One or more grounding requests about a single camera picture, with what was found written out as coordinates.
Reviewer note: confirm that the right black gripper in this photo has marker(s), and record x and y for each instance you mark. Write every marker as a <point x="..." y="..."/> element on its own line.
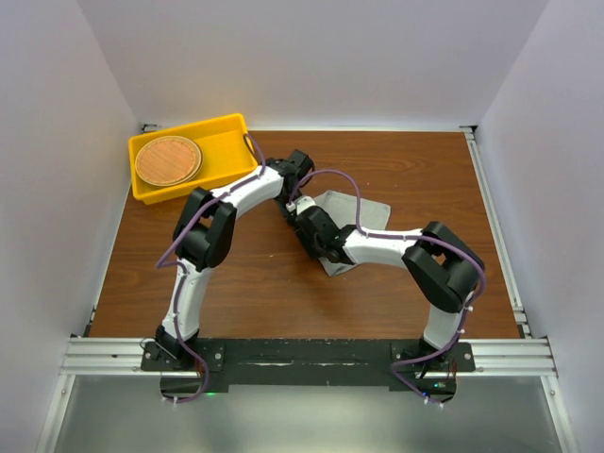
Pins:
<point x="305" y="241"/>

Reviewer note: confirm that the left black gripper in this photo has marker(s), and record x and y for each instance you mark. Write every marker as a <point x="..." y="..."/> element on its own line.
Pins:
<point x="288" y="216"/>

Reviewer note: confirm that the grey cloth napkin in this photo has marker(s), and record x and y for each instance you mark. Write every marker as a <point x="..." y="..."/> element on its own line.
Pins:
<point x="342" y="208"/>

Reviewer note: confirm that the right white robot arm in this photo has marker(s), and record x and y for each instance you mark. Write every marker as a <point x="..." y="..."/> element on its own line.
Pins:
<point x="449" y="275"/>

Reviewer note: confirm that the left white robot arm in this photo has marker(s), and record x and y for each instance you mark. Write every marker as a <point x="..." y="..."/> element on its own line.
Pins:
<point x="202" y="240"/>

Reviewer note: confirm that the round woven coaster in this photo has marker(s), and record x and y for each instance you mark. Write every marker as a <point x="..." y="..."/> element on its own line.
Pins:
<point x="168" y="161"/>

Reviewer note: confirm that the yellow plastic bin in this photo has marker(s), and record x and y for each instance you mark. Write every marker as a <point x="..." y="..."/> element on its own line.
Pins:
<point x="225" y="157"/>

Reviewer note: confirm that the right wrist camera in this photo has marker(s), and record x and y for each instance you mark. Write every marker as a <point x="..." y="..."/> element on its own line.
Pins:
<point x="299" y="205"/>

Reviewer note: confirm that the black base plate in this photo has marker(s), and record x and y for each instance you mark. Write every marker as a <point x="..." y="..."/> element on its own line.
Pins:
<point x="311" y="362"/>

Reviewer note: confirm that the aluminium frame rail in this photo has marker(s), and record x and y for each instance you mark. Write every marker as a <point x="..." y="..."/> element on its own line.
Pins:
<point x="493" y="358"/>

